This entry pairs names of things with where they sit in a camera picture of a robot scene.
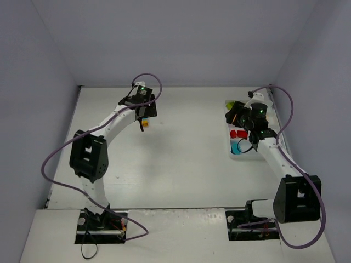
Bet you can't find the green lego brick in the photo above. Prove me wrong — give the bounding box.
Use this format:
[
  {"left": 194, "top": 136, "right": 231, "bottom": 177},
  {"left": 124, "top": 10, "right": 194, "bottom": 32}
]
[{"left": 226, "top": 101, "right": 234, "bottom": 108}]

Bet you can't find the blue yellow lego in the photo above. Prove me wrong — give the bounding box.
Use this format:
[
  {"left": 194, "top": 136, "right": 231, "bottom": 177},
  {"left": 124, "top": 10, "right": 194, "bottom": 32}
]
[{"left": 141, "top": 118, "right": 150, "bottom": 128}]

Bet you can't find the light blue lego brick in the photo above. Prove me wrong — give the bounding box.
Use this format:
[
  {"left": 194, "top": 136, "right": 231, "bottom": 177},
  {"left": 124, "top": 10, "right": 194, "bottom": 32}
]
[{"left": 231, "top": 141, "right": 242, "bottom": 155}]

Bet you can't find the red rounded lego brick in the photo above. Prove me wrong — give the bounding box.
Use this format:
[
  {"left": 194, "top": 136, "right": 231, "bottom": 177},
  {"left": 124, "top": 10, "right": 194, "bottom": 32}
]
[{"left": 230, "top": 130, "right": 237, "bottom": 139}]

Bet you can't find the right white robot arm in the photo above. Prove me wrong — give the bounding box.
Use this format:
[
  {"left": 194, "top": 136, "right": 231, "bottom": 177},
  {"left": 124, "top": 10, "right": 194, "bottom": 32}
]
[{"left": 225, "top": 101, "right": 321, "bottom": 224}]

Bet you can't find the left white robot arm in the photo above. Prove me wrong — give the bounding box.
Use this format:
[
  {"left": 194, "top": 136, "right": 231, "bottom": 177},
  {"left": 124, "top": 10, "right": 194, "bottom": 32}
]
[{"left": 69, "top": 82, "right": 157, "bottom": 216}]

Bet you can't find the white divided sorting tray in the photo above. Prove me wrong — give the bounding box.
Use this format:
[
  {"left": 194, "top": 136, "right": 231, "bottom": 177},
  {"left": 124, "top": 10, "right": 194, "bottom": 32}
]
[{"left": 225, "top": 99, "right": 279, "bottom": 161}]

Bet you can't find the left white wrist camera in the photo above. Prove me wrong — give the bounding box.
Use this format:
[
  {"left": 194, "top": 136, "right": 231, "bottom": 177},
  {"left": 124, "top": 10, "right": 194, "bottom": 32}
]
[{"left": 133, "top": 81, "right": 146, "bottom": 87}]

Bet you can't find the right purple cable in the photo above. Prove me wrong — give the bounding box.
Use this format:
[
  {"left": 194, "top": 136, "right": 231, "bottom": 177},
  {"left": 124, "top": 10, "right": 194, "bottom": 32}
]
[{"left": 237, "top": 84, "right": 327, "bottom": 249}]

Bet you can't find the purple cable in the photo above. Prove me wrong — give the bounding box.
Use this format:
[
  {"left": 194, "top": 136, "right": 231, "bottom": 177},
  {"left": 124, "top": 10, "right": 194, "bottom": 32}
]
[
  {"left": 237, "top": 84, "right": 327, "bottom": 249},
  {"left": 41, "top": 72, "right": 163, "bottom": 242}
]

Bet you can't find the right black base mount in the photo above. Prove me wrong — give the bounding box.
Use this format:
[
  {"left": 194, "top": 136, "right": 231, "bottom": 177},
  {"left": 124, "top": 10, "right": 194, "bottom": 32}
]
[{"left": 225, "top": 201, "right": 280, "bottom": 242}]

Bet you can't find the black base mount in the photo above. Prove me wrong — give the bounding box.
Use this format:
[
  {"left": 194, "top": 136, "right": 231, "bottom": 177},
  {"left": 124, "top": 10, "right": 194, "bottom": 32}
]
[
  {"left": 225, "top": 201, "right": 280, "bottom": 242},
  {"left": 75, "top": 209, "right": 127, "bottom": 244}
]

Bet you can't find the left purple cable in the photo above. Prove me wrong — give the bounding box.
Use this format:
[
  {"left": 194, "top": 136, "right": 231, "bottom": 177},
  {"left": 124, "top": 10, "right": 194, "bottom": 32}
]
[{"left": 41, "top": 72, "right": 163, "bottom": 242}]

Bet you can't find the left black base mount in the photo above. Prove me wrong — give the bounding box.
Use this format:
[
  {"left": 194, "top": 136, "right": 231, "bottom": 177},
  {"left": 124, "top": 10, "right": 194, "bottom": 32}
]
[{"left": 75, "top": 209, "right": 127, "bottom": 244}]

